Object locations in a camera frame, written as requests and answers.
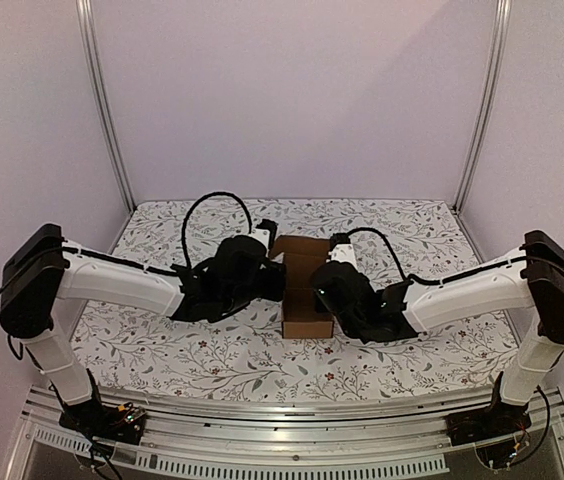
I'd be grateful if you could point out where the brown cardboard box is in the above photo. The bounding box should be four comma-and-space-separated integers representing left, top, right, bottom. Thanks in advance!
270, 235, 334, 340

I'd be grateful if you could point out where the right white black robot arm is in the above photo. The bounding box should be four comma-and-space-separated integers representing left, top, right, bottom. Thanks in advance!
310, 230, 564, 436

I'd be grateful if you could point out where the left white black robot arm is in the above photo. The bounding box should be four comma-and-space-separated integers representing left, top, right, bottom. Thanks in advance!
0, 220, 286, 434

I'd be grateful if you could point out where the floral patterned table mat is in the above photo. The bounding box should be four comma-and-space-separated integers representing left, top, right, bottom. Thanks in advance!
71, 198, 517, 403

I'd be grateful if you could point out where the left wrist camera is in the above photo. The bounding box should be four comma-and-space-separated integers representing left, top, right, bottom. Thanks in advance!
250, 219, 278, 250

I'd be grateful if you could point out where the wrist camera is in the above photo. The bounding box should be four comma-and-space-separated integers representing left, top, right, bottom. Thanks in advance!
328, 233, 357, 266
250, 219, 278, 250

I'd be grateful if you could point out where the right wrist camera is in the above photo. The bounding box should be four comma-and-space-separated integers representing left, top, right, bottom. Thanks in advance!
328, 233, 357, 266

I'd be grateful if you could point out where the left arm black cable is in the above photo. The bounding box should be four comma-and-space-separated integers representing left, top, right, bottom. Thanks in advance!
180, 191, 254, 274

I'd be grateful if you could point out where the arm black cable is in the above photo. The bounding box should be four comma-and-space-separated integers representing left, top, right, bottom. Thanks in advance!
180, 191, 254, 274
349, 227, 443, 287

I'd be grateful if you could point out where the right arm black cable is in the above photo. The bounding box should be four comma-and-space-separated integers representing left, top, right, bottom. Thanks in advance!
349, 227, 443, 287

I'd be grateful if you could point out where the front aluminium rail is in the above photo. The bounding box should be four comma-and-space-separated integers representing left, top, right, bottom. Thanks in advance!
4, 387, 564, 479

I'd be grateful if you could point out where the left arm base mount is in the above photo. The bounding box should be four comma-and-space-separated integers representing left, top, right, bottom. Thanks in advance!
55, 370, 147, 445

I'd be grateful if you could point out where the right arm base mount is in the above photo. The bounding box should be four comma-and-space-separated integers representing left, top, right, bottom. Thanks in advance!
444, 373, 531, 446

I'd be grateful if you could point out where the left aluminium frame post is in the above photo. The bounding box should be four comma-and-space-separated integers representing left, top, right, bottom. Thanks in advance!
74, 0, 136, 214

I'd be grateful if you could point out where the aluminium frame post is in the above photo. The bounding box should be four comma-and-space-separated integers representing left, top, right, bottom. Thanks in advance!
451, 0, 512, 212
74, 0, 136, 214

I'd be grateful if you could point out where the right aluminium frame post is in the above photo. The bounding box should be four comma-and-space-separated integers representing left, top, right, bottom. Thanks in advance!
451, 0, 512, 212

